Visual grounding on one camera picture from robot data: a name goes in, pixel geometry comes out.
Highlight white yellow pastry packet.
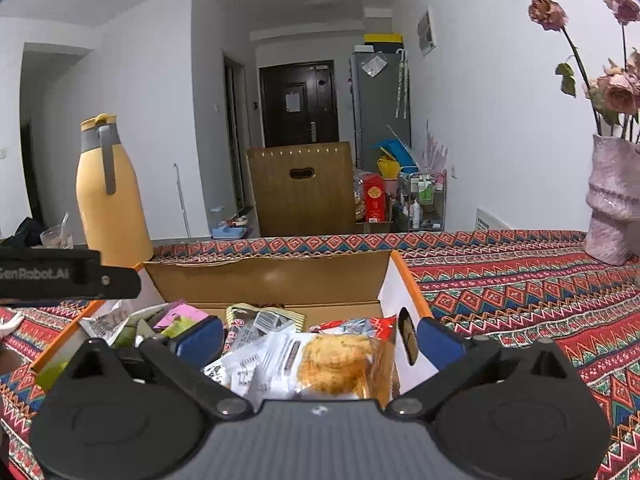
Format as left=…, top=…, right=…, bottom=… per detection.
left=250, top=332, right=399, bottom=409

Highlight grey refrigerator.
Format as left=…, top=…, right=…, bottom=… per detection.
left=349, top=45, right=412, bottom=171

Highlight metal utility cart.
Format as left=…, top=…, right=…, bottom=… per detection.
left=397, top=170, right=447, bottom=232

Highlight dried pink roses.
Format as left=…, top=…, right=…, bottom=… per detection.
left=517, top=0, right=640, bottom=139

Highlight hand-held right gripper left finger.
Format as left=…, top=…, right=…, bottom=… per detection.
left=62, top=316, right=253, bottom=421

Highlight pink snack packet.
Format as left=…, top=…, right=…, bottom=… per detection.
left=152, top=302, right=209, bottom=332

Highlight orange cardboard box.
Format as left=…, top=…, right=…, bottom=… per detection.
left=30, top=249, right=436, bottom=402

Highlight yellow thermos jug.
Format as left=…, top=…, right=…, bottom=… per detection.
left=76, top=114, right=154, bottom=268

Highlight blue plastic tray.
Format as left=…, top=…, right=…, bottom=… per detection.
left=212, top=220, right=251, bottom=240

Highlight white barcode snack packet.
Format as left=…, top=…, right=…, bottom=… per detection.
left=202, top=340, right=281, bottom=402

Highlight white crumpled cloth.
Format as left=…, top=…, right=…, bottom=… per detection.
left=0, top=310, right=24, bottom=342

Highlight pink ceramic vase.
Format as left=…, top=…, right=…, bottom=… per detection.
left=584, top=134, right=640, bottom=267

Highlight clear plastic bag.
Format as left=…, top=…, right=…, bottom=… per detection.
left=361, top=54, right=388, bottom=79

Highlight wall poster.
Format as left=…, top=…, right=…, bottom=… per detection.
left=417, top=7, right=437, bottom=57

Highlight glass cup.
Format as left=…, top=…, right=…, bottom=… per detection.
left=40, top=212, right=75, bottom=250

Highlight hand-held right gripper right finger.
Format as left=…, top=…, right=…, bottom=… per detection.
left=384, top=317, right=573, bottom=421

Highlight white pole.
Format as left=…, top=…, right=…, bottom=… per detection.
left=172, top=162, right=194, bottom=241

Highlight yellow bag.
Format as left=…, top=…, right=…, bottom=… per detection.
left=376, top=155, right=401, bottom=180

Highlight blue bag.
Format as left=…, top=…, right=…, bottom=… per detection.
left=371, top=137, right=418, bottom=167

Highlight black bag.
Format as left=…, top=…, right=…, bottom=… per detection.
left=12, top=217, right=47, bottom=247

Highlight dark entrance door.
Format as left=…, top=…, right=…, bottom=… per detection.
left=259, top=61, right=338, bottom=149

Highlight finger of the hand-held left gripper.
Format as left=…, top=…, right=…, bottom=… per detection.
left=80, top=266, right=143, bottom=302

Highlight pink decorative branches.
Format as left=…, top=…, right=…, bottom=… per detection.
left=420, top=120, right=449, bottom=172

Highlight red box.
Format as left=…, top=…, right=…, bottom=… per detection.
left=362, top=174, right=388, bottom=223

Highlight folded umbrella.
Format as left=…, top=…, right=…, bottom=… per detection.
left=395, top=49, right=411, bottom=120

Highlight red white snack packet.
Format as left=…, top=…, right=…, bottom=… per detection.
left=310, top=317, right=397, bottom=342

